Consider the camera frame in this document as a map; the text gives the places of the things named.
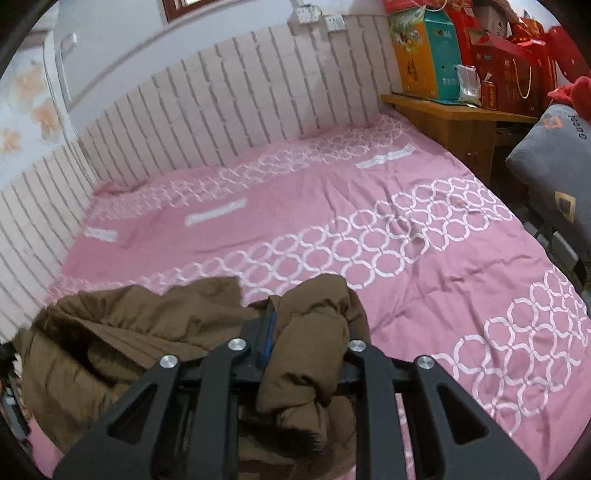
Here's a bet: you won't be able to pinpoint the orange teal gift box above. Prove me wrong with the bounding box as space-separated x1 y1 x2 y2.
389 7 462 103

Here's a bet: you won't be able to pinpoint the wooden bedside table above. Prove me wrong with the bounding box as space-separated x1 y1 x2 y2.
381 93 538 184

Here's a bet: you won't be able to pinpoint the red gift boxes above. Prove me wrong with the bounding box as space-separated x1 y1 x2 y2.
385 1 590 116

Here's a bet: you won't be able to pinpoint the grey pillow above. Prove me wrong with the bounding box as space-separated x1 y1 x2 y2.
506 104 590 257

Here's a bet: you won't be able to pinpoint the brown puffer jacket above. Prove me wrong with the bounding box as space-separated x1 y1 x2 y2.
13 274 370 479

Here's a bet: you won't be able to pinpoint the white wall socket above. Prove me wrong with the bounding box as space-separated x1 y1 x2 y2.
294 4 322 25

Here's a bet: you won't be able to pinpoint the red cloth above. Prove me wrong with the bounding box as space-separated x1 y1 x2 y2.
548 76 591 122

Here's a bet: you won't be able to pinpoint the pink patterned bed sheet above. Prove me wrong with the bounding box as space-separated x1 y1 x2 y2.
49 114 590 478

